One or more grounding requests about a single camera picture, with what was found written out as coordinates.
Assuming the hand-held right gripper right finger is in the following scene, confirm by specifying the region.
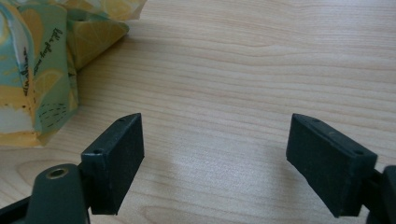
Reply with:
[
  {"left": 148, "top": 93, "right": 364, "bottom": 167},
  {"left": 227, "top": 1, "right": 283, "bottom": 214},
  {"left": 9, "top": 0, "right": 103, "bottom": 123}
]
[{"left": 285, "top": 113, "right": 379, "bottom": 218}]

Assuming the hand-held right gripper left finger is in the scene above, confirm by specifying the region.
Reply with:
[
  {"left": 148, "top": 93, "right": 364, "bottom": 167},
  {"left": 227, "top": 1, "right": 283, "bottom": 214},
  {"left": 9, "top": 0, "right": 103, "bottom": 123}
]
[{"left": 80, "top": 112, "right": 146, "bottom": 216}]

